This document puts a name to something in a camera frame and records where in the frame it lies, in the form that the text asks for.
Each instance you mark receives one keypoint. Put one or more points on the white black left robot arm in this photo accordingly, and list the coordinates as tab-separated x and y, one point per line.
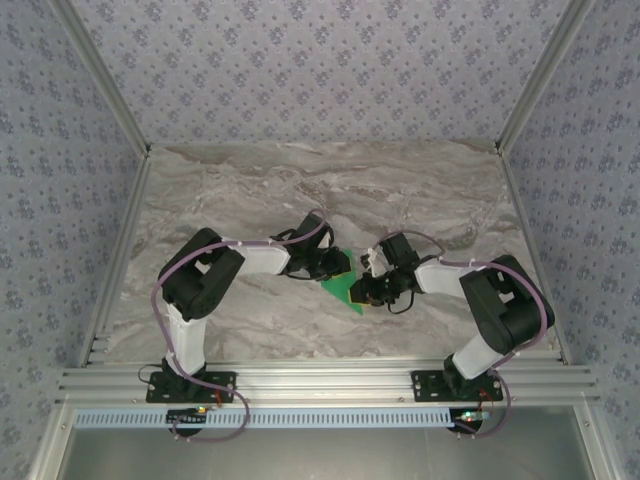
260	257

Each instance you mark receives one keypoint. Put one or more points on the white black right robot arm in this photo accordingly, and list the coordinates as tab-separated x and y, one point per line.
440	280

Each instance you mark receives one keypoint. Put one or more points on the grey metal panel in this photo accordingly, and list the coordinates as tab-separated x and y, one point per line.
325	455

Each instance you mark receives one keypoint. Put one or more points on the aluminium cross rail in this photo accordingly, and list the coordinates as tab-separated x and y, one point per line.
325	382

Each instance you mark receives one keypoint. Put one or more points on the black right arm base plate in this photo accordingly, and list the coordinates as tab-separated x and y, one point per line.
425	387

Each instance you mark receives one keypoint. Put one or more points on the aluminium right side rail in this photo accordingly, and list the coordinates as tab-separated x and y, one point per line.
535	250

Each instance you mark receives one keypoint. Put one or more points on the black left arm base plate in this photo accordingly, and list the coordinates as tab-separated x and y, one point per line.
225	387

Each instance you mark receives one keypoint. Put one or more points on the aluminium left side rail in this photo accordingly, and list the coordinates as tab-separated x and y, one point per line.
120	250

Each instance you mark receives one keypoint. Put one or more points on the aluminium right frame post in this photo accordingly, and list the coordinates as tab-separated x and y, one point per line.
545	75

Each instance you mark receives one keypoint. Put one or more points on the aluminium frame post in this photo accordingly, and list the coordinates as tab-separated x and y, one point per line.
545	75
100	75

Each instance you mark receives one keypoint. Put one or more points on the aluminium left frame post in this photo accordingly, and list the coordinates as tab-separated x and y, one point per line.
100	75

